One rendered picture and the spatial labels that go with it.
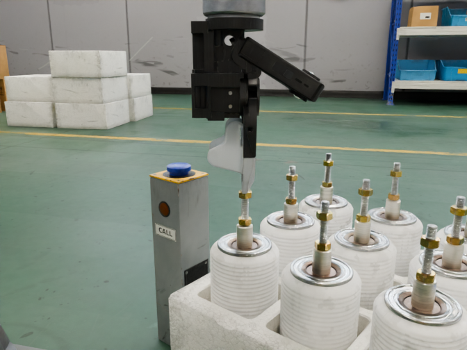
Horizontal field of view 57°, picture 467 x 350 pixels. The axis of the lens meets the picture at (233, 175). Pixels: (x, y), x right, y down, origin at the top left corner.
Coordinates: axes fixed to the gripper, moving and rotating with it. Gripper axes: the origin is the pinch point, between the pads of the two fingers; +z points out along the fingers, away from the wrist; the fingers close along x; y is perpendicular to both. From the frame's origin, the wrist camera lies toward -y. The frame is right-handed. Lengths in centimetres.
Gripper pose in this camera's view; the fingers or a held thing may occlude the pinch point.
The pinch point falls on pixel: (249, 179)
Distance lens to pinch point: 57.5
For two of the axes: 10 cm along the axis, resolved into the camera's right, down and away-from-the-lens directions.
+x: 0.1, 2.6, -9.6
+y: -10.0, 0.0, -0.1
